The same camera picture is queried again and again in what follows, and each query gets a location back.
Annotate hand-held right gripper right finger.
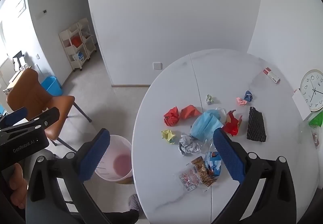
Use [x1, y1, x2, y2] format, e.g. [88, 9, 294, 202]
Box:
[211, 128, 297, 224]

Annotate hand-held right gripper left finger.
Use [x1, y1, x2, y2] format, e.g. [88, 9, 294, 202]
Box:
[25, 128, 113, 224]

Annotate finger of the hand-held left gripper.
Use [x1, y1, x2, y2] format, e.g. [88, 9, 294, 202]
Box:
[0, 107, 28, 129]
[29, 108, 60, 130]

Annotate blue snack packet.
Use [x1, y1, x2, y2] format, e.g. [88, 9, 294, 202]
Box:
[204, 151, 223, 176]

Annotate pink plastic bin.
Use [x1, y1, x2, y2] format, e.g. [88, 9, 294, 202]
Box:
[94, 134, 133, 182]

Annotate brown snack packet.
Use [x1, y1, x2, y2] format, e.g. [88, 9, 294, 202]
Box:
[191, 156, 218, 186]

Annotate red torn wrapper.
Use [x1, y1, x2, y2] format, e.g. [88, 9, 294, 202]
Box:
[222, 110, 243, 136]

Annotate blue face mask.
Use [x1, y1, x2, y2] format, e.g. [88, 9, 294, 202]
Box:
[189, 107, 228, 144]

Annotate silver foil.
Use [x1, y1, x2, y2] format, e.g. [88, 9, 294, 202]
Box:
[179, 133, 201, 156]

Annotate clear red-print packet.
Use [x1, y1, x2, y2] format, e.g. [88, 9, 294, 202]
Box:
[179, 165, 203, 192]

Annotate orange-red paper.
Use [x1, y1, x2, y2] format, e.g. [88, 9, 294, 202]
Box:
[180, 105, 202, 120]

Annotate yellow paper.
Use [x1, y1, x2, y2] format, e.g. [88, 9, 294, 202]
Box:
[161, 129, 176, 144]

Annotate red paper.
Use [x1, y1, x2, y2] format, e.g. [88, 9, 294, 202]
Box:
[164, 106, 180, 127]

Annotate person's left hand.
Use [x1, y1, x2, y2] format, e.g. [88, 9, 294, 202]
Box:
[9, 163, 28, 210]

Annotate blue storage bin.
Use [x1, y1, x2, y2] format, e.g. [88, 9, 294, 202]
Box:
[40, 76, 63, 97]

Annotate orange chair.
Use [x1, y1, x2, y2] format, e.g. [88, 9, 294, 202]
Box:
[6, 68, 92, 152]

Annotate wooden desk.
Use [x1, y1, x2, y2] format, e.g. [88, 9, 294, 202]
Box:
[2, 65, 33, 93]

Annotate black foam net sleeve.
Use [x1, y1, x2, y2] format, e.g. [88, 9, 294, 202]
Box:
[246, 106, 267, 143]

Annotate black computer monitor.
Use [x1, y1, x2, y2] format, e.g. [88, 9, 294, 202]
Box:
[12, 51, 25, 71]

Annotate grey fuzzy slipper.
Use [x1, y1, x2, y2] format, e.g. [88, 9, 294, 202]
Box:
[128, 194, 140, 214]

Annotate person's dark trouser leg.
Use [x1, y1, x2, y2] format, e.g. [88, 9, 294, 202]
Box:
[103, 209, 139, 224]

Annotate large cream shelf cart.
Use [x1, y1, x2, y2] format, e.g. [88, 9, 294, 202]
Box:
[59, 23, 89, 71]

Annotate clear plastic bag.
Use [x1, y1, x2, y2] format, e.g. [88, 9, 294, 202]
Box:
[300, 123, 322, 149]

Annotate narrow cream shelf cart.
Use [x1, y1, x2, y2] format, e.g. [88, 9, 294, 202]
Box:
[78, 18, 97, 60]

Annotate white card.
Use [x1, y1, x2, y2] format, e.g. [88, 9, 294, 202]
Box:
[292, 88, 312, 121]

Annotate red and white box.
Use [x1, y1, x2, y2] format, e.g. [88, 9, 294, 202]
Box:
[264, 68, 281, 85]

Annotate green plastic bag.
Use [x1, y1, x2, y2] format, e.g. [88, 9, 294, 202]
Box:
[308, 110, 323, 128]

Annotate white gold-rimmed clock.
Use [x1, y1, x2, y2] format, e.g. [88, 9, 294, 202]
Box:
[300, 70, 323, 112]

